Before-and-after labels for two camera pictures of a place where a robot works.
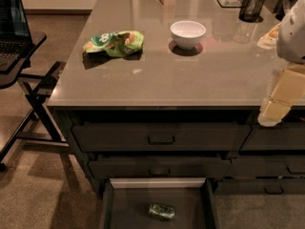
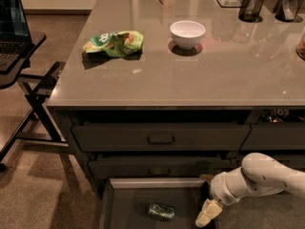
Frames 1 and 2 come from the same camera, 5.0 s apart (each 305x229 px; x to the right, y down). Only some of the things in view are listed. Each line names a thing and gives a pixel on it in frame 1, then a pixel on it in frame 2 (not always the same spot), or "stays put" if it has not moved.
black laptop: [15, 37] stays put
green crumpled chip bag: [117, 43] stays put
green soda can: [162, 212] stays put
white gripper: [293, 37] to [219, 190]
